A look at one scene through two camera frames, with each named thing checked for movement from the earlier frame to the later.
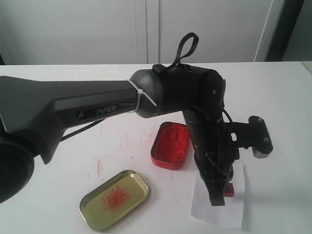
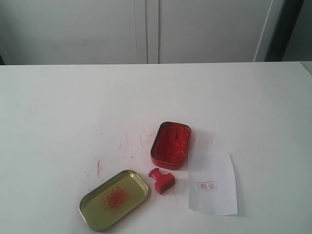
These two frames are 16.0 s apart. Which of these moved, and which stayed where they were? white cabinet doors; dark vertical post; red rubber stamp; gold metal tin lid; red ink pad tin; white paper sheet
Moved: white paper sheet; red rubber stamp
Stayed: gold metal tin lid; white cabinet doors; dark vertical post; red ink pad tin
